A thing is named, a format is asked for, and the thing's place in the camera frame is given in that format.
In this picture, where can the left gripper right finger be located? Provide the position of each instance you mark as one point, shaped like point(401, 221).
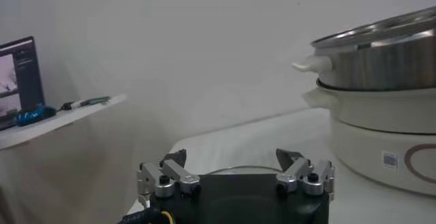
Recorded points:
point(301, 172)

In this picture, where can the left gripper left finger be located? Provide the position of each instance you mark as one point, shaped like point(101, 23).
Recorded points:
point(170, 174)

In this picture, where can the perforated stainless steel steamer basket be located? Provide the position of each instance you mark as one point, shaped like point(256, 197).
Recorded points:
point(381, 62)

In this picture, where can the white electric cooker pot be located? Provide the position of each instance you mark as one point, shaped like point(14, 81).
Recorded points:
point(368, 150)

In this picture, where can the small white adapter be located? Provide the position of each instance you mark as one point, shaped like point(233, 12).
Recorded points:
point(77, 103)

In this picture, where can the white side table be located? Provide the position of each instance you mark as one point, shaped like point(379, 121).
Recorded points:
point(68, 118)

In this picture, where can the small black device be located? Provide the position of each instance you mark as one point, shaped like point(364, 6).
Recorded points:
point(66, 106)

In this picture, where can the blue computer mouse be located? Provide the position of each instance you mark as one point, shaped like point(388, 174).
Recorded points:
point(34, 114)

